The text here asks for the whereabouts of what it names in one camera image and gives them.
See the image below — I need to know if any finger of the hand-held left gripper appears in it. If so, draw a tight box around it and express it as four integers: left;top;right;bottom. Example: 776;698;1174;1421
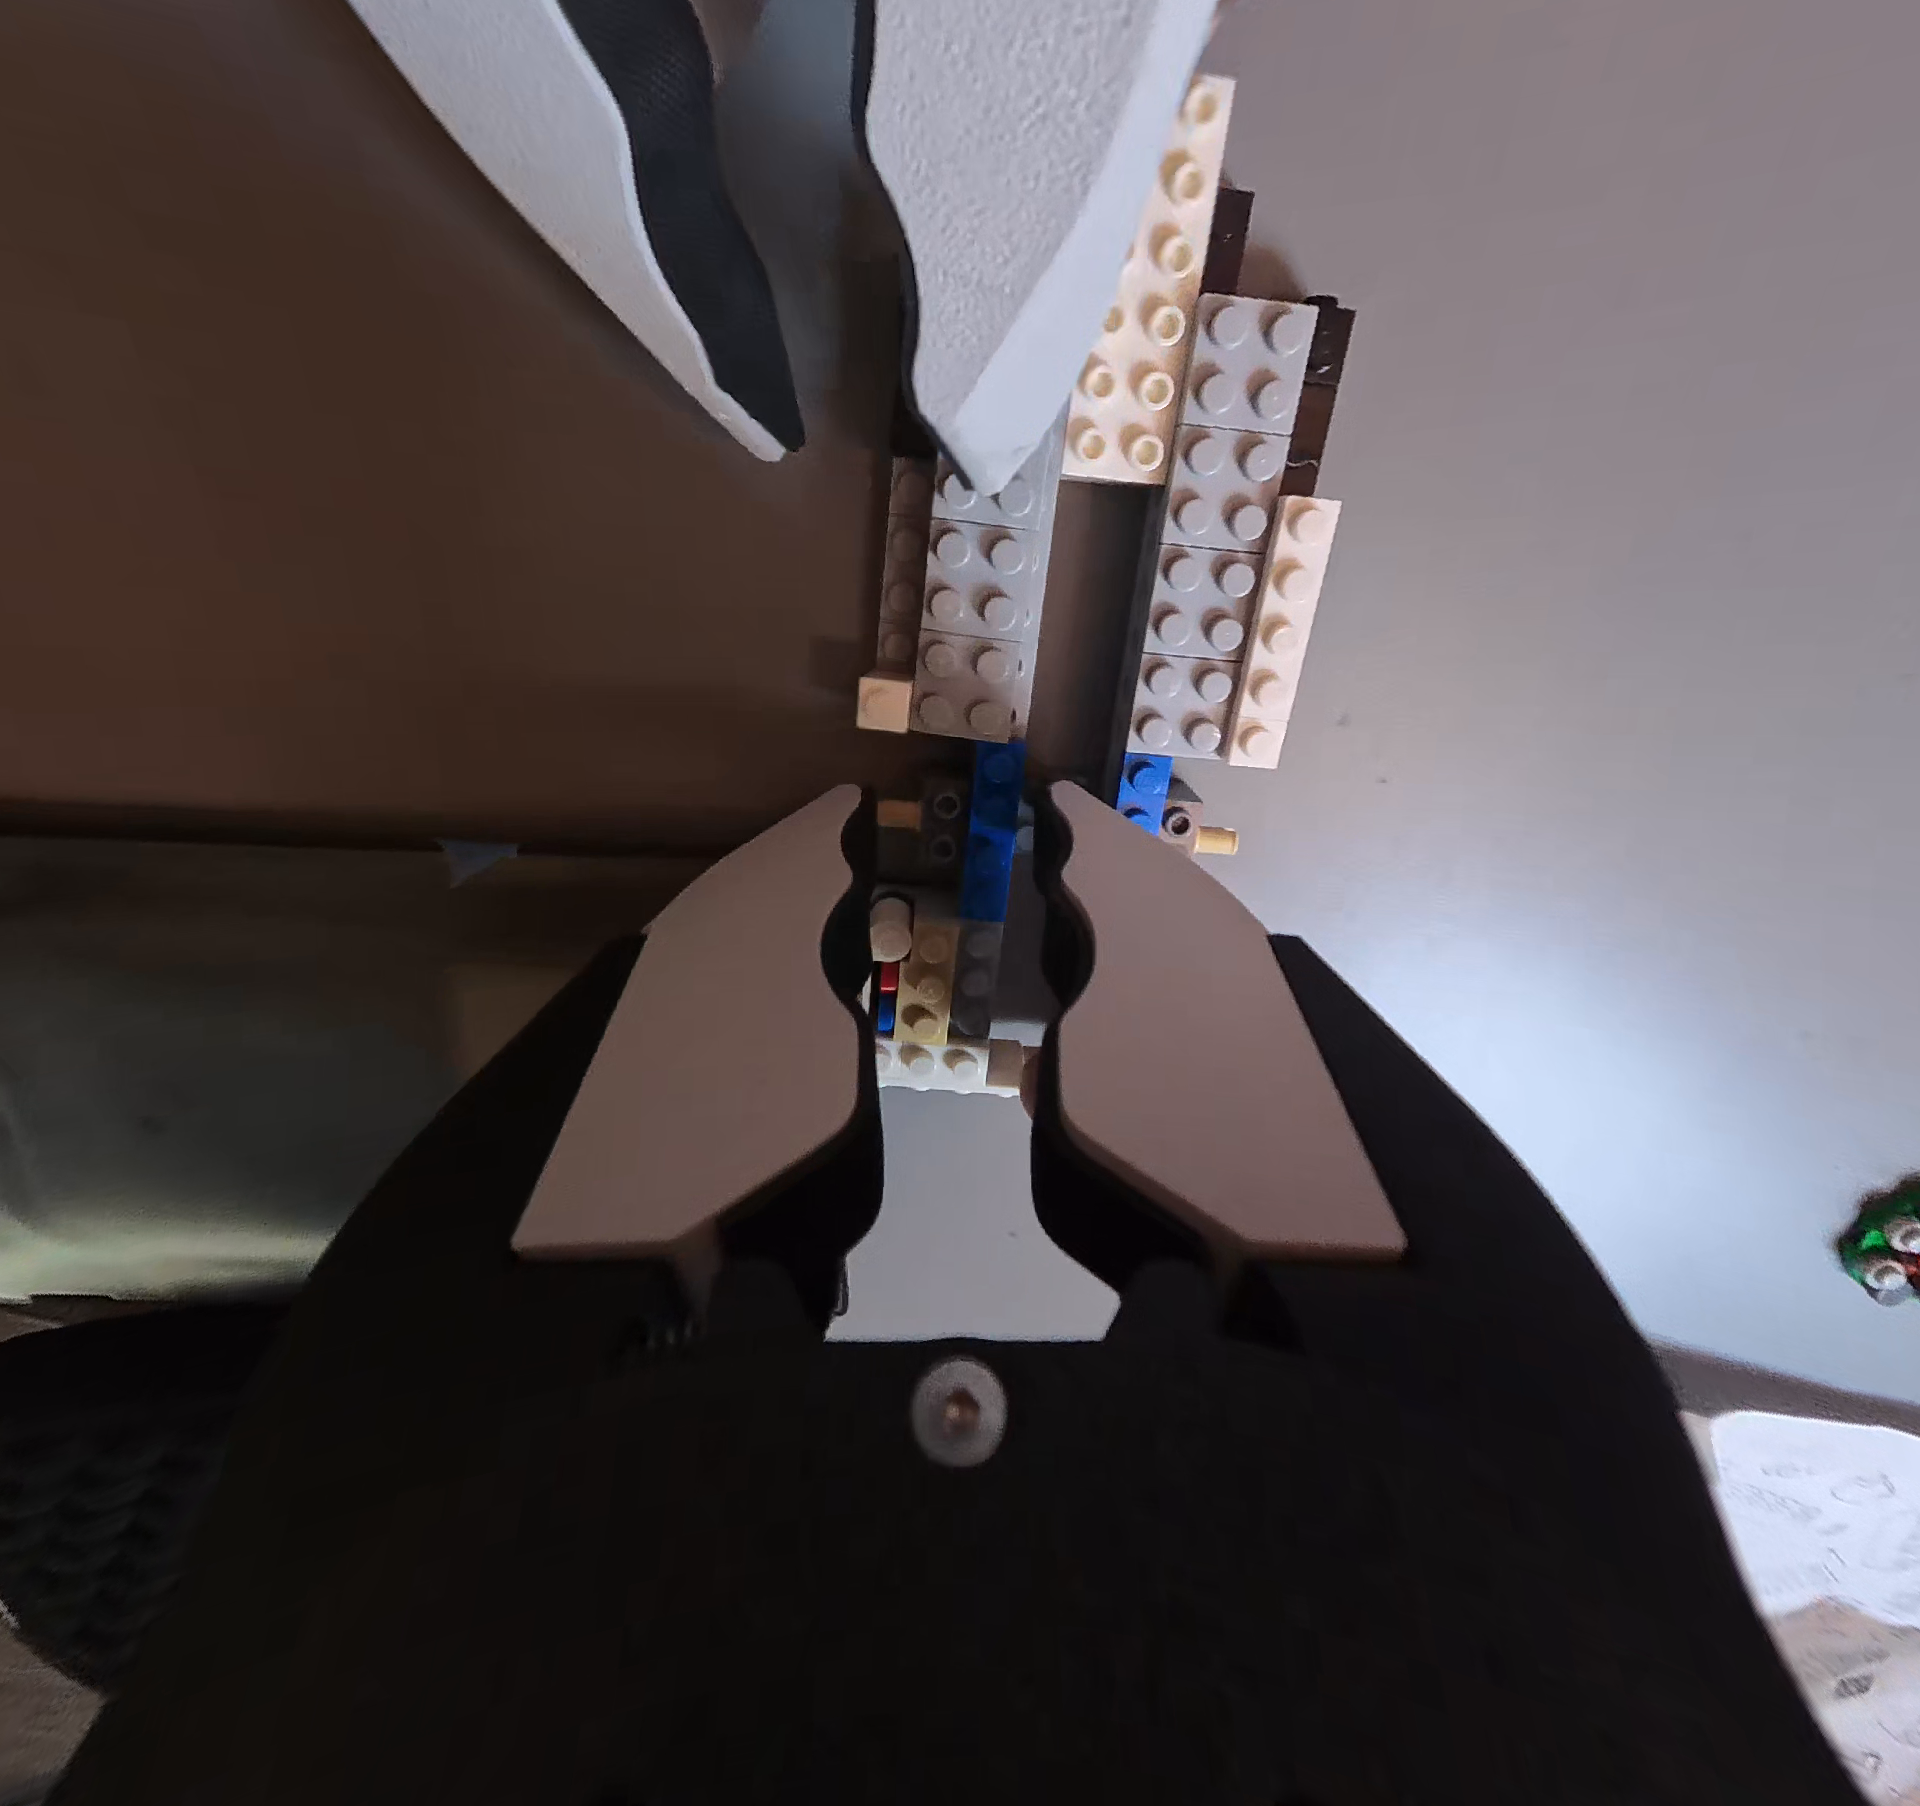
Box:
854;0;1269;491
276;0;807;464

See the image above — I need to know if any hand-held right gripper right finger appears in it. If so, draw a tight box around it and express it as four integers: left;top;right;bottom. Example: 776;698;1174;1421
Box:
1027;781;1413;1312

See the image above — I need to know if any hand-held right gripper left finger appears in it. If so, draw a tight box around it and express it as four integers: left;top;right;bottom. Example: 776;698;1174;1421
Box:
510;782;885;1341

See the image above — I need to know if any grey tan lego build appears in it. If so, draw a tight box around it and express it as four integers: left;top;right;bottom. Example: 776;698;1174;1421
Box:
854;72;1359;1094

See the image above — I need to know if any pile of small lego pieces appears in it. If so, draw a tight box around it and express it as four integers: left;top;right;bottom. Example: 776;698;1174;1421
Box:
1837;1179;1920;1301

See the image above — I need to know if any pale green cloth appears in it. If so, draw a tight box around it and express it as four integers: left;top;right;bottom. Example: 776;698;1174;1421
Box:
0;846;503;1305

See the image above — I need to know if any dark mesh object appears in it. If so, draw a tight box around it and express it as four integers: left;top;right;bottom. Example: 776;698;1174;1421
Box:
0;1302;286;1688

